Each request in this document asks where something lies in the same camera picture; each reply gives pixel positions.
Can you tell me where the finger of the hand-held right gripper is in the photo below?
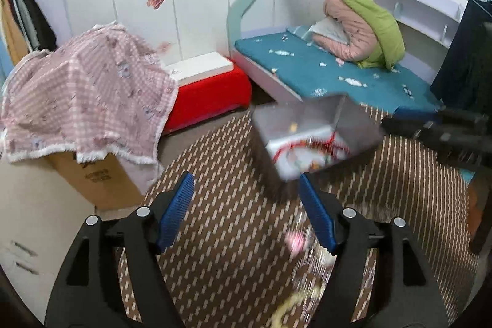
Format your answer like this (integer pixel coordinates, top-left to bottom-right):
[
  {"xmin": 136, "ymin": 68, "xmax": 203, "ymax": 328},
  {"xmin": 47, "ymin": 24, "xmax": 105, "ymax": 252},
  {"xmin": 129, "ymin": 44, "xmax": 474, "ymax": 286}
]
[
  {"xmin": 393, "ymin": 105, "xmax": 448, "ymax": 122},
  {"xmin": 380, "ymin": 117, "xmax": 456, "ymax": 150}
]

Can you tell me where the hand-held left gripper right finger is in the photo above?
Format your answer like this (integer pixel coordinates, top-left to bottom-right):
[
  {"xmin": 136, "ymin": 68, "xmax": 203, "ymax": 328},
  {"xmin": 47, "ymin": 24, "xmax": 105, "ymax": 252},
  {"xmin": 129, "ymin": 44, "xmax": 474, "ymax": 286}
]
[{"xmin": 299, "ymin": 174, "xmax": 449, "ymax": 328}]

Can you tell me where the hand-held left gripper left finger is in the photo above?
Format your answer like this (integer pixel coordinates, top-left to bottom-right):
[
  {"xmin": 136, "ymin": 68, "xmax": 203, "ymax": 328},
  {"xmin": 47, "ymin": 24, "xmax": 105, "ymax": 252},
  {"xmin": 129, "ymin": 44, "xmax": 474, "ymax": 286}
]
[{"xmin": 44, "ymin": 172, "xmax": 195, "ymax": 328}]

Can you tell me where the pink white charm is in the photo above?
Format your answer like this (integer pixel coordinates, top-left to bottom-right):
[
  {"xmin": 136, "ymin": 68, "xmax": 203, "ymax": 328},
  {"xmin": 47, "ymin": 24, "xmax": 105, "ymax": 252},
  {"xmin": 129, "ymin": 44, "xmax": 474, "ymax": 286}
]
[{"xmin": 285, "ymin": 229, "xmax": 309, "ymax": 256}]

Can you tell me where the grey rectangular box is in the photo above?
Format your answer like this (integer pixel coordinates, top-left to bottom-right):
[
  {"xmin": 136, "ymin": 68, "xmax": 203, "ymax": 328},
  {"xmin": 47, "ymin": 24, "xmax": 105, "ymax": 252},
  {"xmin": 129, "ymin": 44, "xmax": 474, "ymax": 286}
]
[{"xmin": 251, "ymin": 93, "xmax": 386, "ymax": 203}]

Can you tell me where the yellow bead chain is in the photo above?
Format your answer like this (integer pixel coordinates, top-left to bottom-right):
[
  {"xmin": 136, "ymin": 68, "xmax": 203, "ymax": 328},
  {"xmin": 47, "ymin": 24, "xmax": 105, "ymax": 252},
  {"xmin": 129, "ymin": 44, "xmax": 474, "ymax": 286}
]
[{"xmin": 268, "ymin": 290, "xmax": 325, "ymax": 328}]

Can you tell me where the brown dotted tablecloth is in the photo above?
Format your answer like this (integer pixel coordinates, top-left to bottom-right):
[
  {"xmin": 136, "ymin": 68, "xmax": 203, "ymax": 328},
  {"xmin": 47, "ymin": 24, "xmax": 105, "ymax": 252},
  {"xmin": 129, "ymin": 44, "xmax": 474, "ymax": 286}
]
[{"xmin": 117, "ymin": 103, "xmax": 479, "ymax": 328}]

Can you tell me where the dark hanging cloth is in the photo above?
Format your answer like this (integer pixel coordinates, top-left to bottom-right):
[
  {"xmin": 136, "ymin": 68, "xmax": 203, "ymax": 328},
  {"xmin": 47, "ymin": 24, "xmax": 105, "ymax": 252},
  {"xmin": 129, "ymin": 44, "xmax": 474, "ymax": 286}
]
[{"xmin": 430, "ymin": 0, "xmax": 492, "ymax": 113}]

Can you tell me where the cardboard box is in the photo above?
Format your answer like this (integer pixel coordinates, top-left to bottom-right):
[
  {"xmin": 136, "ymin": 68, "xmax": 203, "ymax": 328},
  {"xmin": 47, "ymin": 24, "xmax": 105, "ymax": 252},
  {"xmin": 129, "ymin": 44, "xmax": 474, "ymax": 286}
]
[{"xmin": 49, "ymin": 150, "xmax": 146, "ymax": 210}]

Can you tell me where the teal printed bedsheet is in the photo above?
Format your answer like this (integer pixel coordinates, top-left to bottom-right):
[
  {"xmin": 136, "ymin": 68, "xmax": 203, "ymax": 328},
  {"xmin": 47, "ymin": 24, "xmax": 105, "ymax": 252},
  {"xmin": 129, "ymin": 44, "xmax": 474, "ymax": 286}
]
[{"xmin": 234, "ymin": 26, "xmax": 442, "ymax": 117}]

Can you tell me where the green quilt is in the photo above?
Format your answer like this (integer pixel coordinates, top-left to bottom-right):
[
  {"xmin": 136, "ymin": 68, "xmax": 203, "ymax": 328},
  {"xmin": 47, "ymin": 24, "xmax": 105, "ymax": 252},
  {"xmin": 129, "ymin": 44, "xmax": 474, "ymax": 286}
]
[{"xmin": 342, "ymin": 0, "xmax": 406, "ymax": 70}]

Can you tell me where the pink quilt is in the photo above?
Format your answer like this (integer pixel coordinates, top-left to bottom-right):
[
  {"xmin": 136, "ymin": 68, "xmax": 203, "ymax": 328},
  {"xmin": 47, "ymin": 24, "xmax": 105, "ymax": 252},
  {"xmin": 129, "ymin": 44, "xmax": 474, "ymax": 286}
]
[{"xmin": 312, "ymin": 0, "xmax": 381, "ymax": 61}]

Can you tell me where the white bed shelf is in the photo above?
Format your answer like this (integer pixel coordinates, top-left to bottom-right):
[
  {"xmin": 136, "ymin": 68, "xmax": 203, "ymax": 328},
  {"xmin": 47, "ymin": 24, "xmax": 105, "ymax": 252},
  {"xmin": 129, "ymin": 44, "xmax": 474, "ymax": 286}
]
[{"xmin": 331, "ymin": 0, "xmax": 467, "ymax": 49}]

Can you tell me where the red storage bench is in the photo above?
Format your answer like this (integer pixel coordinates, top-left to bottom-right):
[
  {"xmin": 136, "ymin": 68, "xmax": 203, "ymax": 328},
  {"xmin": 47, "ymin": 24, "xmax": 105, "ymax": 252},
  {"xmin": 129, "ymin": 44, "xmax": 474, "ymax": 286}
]
[{"xmin": 163, "ymin": 61, "xmax": 252, "ymax": 134}]

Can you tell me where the white pillow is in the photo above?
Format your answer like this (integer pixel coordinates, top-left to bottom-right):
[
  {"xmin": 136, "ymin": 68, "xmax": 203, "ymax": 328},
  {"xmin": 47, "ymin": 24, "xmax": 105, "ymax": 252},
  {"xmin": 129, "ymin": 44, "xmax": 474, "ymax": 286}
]
[{"xmin": 307, "ymin": 18, "xmax": 348, "ymax": 44}]

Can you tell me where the white drawer cabinet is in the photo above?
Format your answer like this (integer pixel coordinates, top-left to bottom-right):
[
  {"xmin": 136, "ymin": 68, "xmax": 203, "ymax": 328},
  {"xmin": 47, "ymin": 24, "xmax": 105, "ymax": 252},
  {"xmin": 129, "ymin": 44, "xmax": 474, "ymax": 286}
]
[{"xmin": 0, "ymin": 155, "xmax": 97, "ymax": 313}]

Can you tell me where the white flat box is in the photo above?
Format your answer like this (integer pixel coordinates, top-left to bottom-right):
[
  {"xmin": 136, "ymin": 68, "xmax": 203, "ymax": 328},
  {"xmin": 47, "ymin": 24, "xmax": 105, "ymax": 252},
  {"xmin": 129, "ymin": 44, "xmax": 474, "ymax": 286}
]
[{"xmin": 165, "ymin": 52, "xmax": 234, "ymax": 86}]

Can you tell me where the pink checkered cloth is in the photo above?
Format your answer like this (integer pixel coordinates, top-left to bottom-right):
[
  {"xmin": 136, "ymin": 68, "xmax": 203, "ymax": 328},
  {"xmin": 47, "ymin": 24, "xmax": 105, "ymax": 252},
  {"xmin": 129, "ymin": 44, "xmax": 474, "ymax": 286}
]
[{"xmin": 0, "ymin": 22, "xmax": 179, "ymax": 165}]

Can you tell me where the row of hanging clothes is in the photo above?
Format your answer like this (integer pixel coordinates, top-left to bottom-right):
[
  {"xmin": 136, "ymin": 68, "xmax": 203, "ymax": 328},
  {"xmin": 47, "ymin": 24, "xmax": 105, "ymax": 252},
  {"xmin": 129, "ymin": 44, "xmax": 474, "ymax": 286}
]
[{"xmin": 0, "ymin": 0, "xmax": 58, "ymax": 66}]

